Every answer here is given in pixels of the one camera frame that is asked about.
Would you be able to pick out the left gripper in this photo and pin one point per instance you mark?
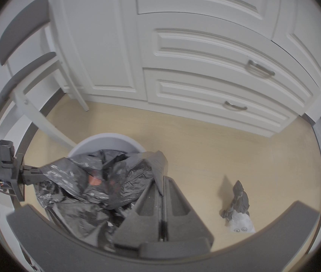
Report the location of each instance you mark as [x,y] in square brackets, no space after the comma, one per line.
[17,180]

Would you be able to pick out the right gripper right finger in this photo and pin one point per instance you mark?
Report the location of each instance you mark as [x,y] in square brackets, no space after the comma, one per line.
[194,225]

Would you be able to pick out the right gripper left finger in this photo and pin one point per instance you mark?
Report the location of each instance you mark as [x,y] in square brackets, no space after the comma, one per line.
[132,228]

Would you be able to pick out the black plastic bag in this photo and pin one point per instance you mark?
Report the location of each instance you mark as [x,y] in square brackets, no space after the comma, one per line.
[92,208]

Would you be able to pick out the black plastic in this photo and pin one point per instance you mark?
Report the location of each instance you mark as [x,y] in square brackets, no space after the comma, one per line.
[241,201]

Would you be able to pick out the white trash bin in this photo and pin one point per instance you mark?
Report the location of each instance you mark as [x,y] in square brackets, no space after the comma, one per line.
[106,140]

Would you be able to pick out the white printed wrapper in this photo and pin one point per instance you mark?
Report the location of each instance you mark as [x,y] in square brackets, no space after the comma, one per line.
[242,222]

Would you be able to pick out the white chair grey cushions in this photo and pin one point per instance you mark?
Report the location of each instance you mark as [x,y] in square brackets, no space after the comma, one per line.
[16,78]

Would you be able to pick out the white wardrobe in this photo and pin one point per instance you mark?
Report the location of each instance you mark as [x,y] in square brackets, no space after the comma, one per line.
[205,52]

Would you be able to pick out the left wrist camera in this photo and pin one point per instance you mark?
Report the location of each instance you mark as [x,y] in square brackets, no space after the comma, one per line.
[6,151]

